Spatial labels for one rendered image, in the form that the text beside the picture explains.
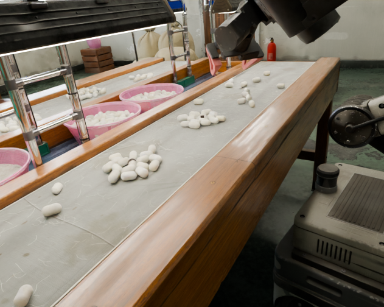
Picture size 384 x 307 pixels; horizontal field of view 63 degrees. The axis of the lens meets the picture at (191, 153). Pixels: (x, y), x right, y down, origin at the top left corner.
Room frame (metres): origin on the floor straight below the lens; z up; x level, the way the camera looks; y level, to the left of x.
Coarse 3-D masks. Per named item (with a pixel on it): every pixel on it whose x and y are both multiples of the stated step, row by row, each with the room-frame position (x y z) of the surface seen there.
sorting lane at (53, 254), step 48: (240, 96) 1.18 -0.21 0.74; (144, 144) 0.81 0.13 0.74; (192, 144) 0.77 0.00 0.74; (48, 192) 0.60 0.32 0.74; (96, 192) 0.57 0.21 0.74; (144, 192) 0.55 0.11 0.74; (0, 240) 0.45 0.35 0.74; (48, 240) 0.43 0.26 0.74; (96, 240) 0.42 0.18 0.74; (0, 288) 0.34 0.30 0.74; (48, 288) 0.33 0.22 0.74
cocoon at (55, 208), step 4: (52, 204) 0.51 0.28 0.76; (56, 204) 0.51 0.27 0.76; (44, 208) 0.50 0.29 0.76; (48, 208) 0.50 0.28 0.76; (52, 208) 0.51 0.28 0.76; (56, 208) 0.51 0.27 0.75; (60, 208) 0.51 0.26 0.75; (44, 212) 0.50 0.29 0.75; (48, 212) 0.50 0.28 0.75; (52, 212) 0.50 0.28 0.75; (56, 212) 0.50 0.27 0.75
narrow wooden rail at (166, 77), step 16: (192, 64) 1.84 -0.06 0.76; (208, 64) 1.99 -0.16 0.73; (144, 80) 1.53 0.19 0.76; (160, 80) 1.56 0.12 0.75; (112, 96) 1.29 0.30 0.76; (64, 112) 1.12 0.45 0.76; (64, 128) 1.07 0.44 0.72; (0, 144) 0.88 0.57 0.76; (16, 144) 0.92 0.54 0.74; (48, 144) 1.00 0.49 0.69
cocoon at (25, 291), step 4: (28, 284) 0.32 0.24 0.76; (20, 288) 0.32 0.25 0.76; (24, 288) 0.31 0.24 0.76; (28, 288) 0.32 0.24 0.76; (32, 288) 0.32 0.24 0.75; (20, 292) 0.31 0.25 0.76; (24, 292) 0.31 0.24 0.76; (28, 292) 0.31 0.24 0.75; (32, 292) 0.32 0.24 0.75; (16, 296) 0.30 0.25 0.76; (20, 296) 0.30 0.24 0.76; (24, 296) 0.30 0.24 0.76; (28, 296) 0.31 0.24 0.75; (16, 300) 0.30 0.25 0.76; (20, 300) 0.30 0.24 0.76; (24, 300) 0.30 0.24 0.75; (28, 300) 0.30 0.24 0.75; (16, 304) 0.29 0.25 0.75; (20, 304) 0.29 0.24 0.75; (24, 304) 0.30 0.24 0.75
